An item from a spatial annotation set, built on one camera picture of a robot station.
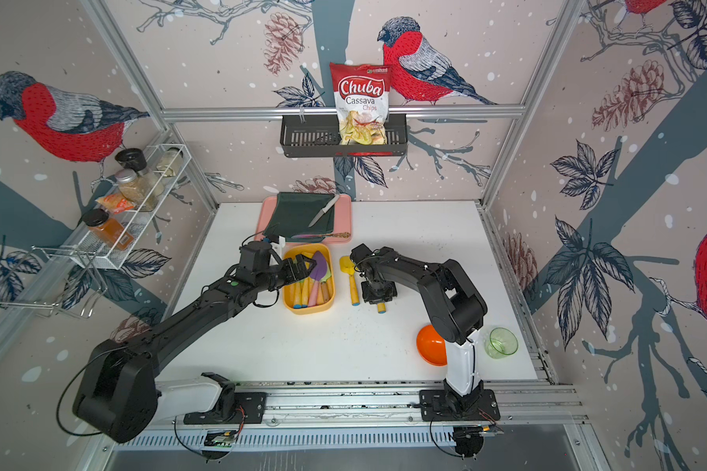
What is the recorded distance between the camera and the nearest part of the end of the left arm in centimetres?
73

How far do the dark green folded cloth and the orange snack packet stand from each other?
0.46 m

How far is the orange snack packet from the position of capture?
0.71 meters

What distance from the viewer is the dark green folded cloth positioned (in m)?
1.14

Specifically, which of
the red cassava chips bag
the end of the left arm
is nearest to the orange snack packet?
the end of the left arm

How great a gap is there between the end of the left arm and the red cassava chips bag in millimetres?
399
